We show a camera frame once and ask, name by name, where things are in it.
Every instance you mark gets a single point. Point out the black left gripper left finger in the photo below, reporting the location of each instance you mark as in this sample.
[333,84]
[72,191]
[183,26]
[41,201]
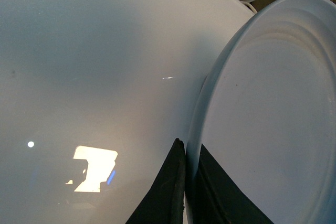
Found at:
[164,202]

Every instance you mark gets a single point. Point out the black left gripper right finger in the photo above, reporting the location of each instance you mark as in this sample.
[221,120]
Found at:
[219,200]

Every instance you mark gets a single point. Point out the white round plate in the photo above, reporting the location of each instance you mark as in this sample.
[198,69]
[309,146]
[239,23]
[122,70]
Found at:
[264,122]

